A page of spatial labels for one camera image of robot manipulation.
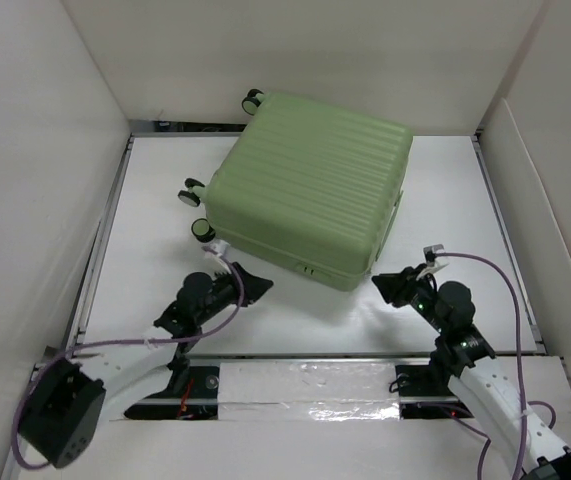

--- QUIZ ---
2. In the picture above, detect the green hard-shell suitcase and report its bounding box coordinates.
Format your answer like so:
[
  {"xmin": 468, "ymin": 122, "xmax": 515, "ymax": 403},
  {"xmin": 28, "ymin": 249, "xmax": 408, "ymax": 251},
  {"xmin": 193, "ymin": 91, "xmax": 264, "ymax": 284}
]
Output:
[{"xmin": 178, "ymin": 89, "xmax": 414, "ymax": 291}]

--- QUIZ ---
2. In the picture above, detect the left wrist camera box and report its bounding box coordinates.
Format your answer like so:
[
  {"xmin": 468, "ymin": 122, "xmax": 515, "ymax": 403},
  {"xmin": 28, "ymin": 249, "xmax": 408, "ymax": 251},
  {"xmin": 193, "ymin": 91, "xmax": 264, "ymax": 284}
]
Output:
[{"xmin": 201, "ymin": 239, "xmax": 230, "ymax": 268}]

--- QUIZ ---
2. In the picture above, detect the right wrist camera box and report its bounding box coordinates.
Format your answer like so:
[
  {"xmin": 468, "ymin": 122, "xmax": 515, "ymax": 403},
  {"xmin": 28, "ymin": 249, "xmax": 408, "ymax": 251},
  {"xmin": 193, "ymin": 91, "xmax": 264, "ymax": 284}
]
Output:
[{"xmin": 417, "ymin": 244, "xmax": 449, "ymax": 279}]

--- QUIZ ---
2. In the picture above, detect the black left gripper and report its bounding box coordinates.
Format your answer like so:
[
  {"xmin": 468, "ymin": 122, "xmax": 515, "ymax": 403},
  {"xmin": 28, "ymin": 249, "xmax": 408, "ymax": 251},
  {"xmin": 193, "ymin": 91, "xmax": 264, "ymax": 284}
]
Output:
[{"xmin": 195, "ymin": 261, "xmax": 270, "ymax": 325}]

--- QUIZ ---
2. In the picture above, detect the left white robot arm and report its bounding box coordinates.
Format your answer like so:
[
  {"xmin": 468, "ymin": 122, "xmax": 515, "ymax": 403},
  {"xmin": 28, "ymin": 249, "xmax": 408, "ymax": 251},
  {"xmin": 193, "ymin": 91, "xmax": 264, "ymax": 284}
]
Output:
[{"xmin": 12, "ymin": 261, "xmax": 274, "ymax": 469}]

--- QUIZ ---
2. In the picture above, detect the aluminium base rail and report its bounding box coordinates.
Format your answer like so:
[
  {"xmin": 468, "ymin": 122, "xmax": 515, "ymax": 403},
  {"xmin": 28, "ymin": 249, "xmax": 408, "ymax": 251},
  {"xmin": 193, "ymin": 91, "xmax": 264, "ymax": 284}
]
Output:
[{"xmin": 2, "ymin": 352, "xmax": 571, "ymax": 480}]

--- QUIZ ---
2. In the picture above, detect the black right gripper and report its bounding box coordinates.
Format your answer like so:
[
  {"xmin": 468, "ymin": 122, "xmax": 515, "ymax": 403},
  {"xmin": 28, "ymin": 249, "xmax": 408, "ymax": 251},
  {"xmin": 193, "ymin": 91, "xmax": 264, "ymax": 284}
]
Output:
[{"xmin": 369, "ymin": 263, "xmax": 447, "ymax": 334}]

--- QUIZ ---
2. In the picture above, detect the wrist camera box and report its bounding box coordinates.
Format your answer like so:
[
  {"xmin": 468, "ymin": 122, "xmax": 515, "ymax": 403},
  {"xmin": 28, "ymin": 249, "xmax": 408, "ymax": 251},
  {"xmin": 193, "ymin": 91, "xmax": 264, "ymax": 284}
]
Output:
[
  {"xmin": 201, "ymin": 239, "xmax": 230, "ymax": 268},
  {"xmin": 417, "ymin": 244, "xmax": 449, "ymax": 279}
]

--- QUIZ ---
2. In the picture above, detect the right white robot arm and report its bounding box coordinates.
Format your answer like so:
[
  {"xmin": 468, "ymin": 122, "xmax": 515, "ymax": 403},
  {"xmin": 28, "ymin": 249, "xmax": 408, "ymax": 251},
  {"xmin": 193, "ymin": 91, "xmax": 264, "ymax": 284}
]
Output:
[{"xmin": 372, "ymin": 264, "xmax": 571, "ymax": 479}]

